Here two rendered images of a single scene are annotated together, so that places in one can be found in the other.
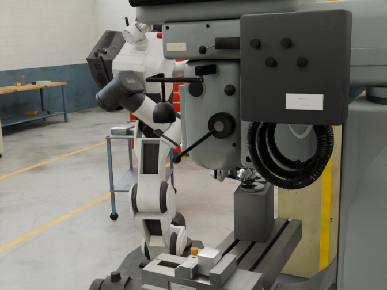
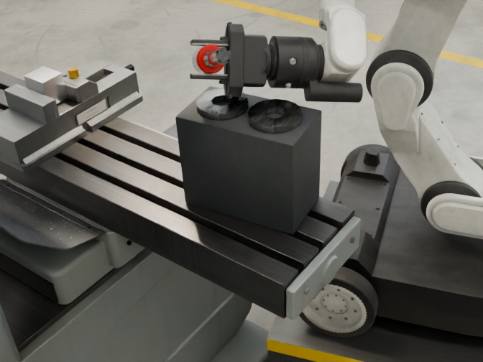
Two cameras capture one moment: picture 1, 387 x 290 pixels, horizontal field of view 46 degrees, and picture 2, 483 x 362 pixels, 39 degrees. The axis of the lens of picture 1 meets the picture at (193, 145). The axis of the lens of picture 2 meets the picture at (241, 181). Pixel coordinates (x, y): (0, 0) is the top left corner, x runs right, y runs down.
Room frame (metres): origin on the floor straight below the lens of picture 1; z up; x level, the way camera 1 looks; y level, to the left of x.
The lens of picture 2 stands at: (1.89, -1.21, 1.72)
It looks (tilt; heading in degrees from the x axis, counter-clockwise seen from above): 36 degrees down; 102
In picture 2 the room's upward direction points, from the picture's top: 3 degrees counter-clockwise
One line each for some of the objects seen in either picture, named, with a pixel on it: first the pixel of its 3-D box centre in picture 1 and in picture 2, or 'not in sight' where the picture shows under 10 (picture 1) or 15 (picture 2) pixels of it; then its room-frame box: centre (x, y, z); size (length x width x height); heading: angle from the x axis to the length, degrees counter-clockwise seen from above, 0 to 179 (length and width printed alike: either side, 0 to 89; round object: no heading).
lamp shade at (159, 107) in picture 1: (164, 111); not in sight; (1.42, 0.09, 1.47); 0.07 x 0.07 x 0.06
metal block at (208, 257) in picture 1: (209, 261); (45, 87); (1.24, -0.04, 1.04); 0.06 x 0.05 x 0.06; 153
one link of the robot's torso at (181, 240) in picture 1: (164, 242); (474, 196); (2.18, 0.16, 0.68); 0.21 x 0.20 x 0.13; 171
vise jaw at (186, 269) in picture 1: (192, 263); (67, 82); (1.27, 0.01, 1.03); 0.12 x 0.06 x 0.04; 153
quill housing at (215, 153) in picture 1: (222, 112); not in sight; (1.34, -0.09, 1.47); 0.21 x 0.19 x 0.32; 153
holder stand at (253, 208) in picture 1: (254, 206); (250, 155); (1.71, -0.23, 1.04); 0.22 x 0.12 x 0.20; 162
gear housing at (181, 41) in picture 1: (233, 38); not in sight; (1.32, -0.12, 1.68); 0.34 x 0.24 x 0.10; 63
